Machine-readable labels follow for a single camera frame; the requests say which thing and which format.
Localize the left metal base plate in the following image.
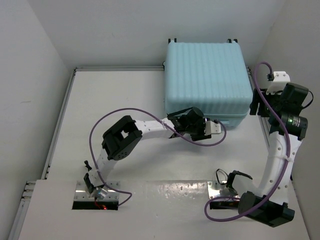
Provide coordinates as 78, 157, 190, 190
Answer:
73, 181, 120, 202

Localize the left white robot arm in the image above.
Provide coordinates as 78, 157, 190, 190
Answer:
84, 107, 215, 195

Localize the purple cable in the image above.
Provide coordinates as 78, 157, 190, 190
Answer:
89, 107, 228, 206
204, 61, 292, 222

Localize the light blue hard suitcase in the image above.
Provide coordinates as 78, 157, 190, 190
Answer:
164, 40, 253, 128

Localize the metal base plate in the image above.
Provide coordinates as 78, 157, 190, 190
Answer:
73, 181, 120, 202
207, 180, 240, 201

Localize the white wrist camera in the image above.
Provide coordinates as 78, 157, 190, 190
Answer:
266, 71, 291, 95
204, 120, 222, 136

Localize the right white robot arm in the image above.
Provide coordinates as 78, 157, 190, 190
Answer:
226, 83, 309, 228

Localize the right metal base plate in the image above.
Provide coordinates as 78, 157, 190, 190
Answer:
207, 180, 240, 201

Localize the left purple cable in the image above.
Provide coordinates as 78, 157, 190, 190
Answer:
89, 107, 228, 206

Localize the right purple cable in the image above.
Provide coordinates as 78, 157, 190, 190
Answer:
204, 61, 292, 222

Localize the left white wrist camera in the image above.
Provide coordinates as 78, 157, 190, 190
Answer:
204, 120, 222, 136

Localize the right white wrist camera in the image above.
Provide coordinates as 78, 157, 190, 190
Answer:
266, 71, 291, 95

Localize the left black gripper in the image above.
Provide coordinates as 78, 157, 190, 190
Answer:
185, 116, 210, 139

